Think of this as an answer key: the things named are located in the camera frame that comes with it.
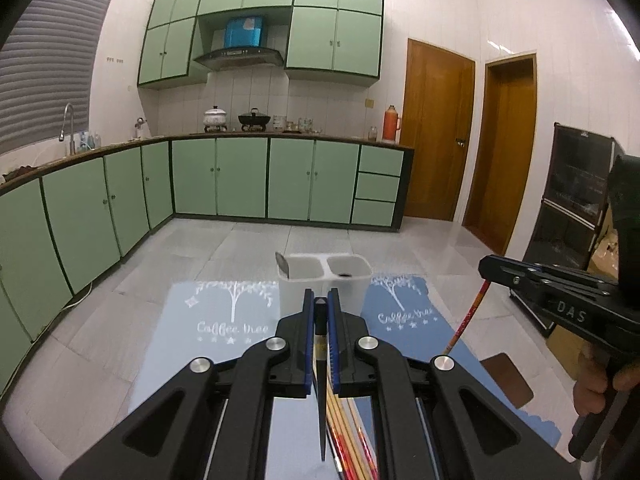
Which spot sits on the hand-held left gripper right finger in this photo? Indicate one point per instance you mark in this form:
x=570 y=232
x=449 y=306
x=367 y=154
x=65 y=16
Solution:
x=332 y=340

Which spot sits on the orange thermos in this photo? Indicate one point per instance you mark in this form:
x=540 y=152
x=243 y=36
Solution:
x=390 y=127

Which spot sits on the blue wrapped hood chimney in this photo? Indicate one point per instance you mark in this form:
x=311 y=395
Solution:
x=244 y=32

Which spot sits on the white two-compartment utensil holder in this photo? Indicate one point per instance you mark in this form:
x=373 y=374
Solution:
x=295 y=295

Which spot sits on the small wall tap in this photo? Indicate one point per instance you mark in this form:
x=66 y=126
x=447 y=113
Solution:
x=140 y=122

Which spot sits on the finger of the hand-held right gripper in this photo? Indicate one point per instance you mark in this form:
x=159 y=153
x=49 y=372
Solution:
x=500 y=265
x=530 y=287

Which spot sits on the closed wooden door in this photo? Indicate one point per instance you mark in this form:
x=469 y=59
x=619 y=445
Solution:
x=435 y=135

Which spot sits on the clear plastic bottle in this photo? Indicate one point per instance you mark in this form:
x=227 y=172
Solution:
x=92 y=141

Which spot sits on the crumpled cloth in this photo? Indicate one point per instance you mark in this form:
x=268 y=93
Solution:
x=15 y=174

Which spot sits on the person's right hand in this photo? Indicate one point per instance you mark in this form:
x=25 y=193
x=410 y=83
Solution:
x=590 y=390

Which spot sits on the metal spoon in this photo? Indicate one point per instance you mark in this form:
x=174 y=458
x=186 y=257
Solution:
x=281 y=264

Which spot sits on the recessed wooden door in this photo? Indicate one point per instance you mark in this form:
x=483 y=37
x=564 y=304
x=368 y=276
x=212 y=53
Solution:
x=505 y=160

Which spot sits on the black glass-front cabinet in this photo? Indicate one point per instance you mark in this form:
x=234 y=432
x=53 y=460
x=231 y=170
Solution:
x=575 y=170

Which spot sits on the white cooking pot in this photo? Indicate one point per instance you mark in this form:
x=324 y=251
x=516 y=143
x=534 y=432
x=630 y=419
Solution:
x=215 y=117

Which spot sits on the range hood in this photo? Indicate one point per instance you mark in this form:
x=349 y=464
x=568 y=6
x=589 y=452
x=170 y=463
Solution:
x=235 y=57

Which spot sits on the green kitchen cabinets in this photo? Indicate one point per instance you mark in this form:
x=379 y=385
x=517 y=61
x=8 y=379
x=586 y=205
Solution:
x=310 y=40
x=240 y=180

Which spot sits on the grey window blind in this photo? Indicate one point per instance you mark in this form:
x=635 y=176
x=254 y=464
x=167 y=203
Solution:
x=50 y=60

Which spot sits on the black wok with lid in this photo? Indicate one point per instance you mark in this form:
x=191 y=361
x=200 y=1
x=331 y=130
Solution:
x=254 y=120

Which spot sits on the steel sink faucet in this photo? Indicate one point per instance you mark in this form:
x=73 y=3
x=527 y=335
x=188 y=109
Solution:
x=70 y=125

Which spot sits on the green lower kitchen cabinets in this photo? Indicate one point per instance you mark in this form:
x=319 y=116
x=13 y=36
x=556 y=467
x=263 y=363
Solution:
x=240 y=180

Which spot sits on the brown flat pad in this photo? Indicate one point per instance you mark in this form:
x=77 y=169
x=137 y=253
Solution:
x=507 y=380

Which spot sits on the green upper kitchen cabinets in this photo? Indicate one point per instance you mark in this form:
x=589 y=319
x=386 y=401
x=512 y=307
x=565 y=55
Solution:
x=310 y=40

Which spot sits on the gas stove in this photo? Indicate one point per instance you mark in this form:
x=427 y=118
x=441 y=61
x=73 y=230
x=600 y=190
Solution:
x=235 y=130

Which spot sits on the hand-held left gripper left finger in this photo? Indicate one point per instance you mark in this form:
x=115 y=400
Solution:
x=309 y=340

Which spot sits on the blue tree print mat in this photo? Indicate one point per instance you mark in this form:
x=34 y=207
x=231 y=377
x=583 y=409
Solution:
x=200 y=310

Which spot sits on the glass jar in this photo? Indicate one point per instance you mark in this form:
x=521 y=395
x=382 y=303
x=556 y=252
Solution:
x=372 y=133

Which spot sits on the stack of bowls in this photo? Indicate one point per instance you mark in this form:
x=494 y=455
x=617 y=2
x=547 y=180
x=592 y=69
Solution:
x=278 y=123
x=306 y=124

